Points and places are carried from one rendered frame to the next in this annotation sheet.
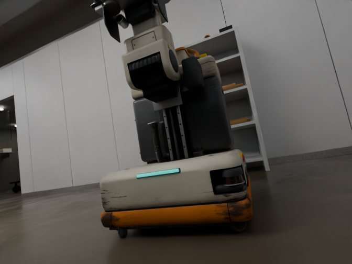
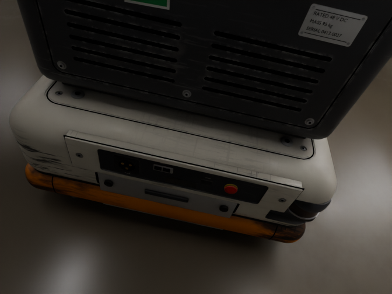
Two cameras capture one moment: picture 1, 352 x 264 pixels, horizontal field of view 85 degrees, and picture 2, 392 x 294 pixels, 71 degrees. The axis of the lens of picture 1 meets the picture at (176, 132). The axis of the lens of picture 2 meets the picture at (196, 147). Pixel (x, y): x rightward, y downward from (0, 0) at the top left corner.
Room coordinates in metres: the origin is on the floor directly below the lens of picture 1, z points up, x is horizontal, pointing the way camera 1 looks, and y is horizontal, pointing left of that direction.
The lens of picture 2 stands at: (1.66, -0.19, 0.63)
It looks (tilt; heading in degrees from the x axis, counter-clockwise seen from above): 48 degrees down; 159
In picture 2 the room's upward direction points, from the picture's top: 14 degrees clockwise
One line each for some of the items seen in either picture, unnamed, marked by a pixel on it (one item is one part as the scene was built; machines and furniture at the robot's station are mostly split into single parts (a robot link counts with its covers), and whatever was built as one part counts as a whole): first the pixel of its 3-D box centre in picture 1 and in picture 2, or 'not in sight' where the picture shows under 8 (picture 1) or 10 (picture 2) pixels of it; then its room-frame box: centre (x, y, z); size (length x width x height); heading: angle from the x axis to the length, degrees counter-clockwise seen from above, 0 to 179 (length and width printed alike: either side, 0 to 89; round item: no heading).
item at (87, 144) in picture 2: not in sight; (182, 174); (1.38, -0.10, 0.23); 0.41 x 0.02 x 0.08; 70
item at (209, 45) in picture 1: (213, 109); not in sight; (2.31, -0.50, 0.77); 0.90 x 0.45 x 1.55; 70
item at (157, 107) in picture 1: (169, 77); not in sight; (0.89, -0.01, 0.68); 0.28 x 0.27 x 0.25; 70
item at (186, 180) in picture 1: (186, 180); (193, 93); (1.07, -0.01, 0.16); 0.67 x 0.64 x 0.25; 160
